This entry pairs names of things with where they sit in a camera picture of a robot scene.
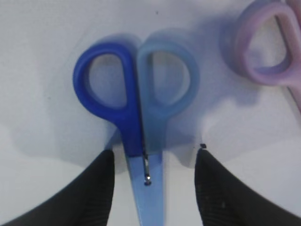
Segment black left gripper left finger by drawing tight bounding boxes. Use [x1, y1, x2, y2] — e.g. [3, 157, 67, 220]
[5, 150, 115, 226]

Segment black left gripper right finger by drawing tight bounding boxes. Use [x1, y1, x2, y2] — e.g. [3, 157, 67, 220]
[194, 144, 301, 226]

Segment blue scissors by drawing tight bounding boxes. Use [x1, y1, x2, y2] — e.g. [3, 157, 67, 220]
[72, 40, 199, 226]

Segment pink scissors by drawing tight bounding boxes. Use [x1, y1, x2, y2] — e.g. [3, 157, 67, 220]
[232, 0, 301, 108]

